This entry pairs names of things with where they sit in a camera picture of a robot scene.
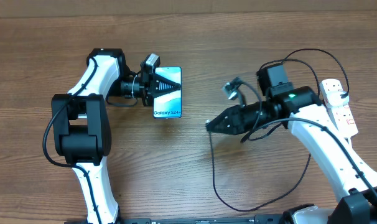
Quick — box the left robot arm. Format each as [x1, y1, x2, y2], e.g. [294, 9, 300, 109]
[47, 48, 183, 223]

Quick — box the Samsung Galaxy smartphone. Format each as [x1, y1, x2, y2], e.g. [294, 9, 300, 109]
[153, 67, 182, 119]

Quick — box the white power strip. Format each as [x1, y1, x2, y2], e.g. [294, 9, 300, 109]
[320, 79, 358, 139]

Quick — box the black USB charging cable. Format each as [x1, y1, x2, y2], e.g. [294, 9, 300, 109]
[208, 48, 350, 213]

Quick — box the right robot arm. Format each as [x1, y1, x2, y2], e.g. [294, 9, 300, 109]
[206, 63, 377, 223]

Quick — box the white charger plug adapter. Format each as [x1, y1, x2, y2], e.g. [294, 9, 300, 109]
[325, 91, 350, 108]

